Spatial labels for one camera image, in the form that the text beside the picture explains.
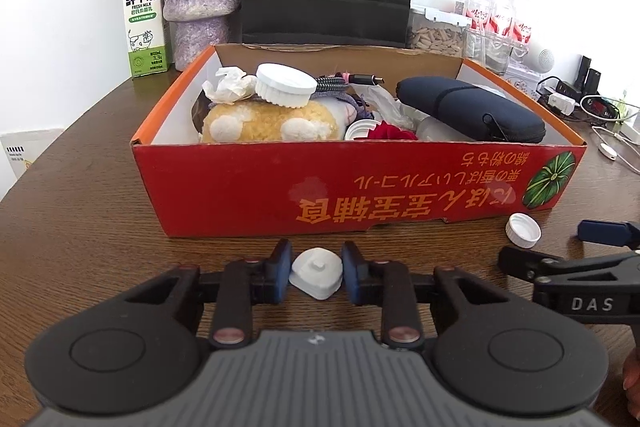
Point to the dark navy glasses case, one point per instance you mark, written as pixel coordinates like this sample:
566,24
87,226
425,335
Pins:
477,113

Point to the small floral tin box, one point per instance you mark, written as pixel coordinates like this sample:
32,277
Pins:
522,78

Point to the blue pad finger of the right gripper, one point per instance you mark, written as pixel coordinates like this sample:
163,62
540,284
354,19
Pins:
619,234

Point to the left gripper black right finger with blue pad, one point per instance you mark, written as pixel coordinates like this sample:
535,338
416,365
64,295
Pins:
392,287

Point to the black charger stand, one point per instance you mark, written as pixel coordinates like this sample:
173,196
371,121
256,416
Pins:
586,82

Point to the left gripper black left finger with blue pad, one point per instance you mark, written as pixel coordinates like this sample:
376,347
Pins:
240,286

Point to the water bottle red label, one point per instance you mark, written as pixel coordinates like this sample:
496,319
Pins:
500,19
520,29
475,10

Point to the white power adapter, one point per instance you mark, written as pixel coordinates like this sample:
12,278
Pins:
563,103

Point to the white charging cable puck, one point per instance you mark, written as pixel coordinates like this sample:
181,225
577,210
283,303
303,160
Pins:
607,150

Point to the crumpled white tissue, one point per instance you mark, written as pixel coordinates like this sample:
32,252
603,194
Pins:
230,85

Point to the white round speaker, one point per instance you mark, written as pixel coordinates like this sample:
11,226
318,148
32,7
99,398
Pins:
539,59

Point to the purple knitted pouch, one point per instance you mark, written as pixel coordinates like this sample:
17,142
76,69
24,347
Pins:
362,111

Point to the water bottle red label middle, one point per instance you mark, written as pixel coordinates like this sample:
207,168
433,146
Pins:
500,19

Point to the water bottle red label right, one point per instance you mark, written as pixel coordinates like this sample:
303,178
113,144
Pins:
520,29

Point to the large white jar lid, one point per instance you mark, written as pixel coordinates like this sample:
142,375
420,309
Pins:
284,85

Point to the clear jar of seeds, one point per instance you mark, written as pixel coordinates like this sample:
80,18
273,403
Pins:
436,32

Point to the orange cardboard box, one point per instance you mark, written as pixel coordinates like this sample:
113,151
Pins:
200,190

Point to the water bottle red label left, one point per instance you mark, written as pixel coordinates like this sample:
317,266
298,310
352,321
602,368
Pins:
475,10

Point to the small white bottle cap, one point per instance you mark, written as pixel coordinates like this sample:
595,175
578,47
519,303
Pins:
522,231

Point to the white green milk carton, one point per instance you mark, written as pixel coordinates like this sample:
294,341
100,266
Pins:
147,37

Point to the small white plug adapter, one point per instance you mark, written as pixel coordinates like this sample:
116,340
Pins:
317,272

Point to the white card leaflet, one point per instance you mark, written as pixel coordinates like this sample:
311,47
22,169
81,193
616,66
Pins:
23,148

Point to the crumpled plastic bag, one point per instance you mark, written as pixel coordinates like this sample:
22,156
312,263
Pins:
385,107

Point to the clear glass cup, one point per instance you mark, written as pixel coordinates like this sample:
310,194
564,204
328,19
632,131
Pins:
498,50

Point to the red fabric flower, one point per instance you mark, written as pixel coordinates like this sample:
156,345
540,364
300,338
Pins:
388,132

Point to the yellow white plush cow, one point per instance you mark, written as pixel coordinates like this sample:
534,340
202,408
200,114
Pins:
324,119

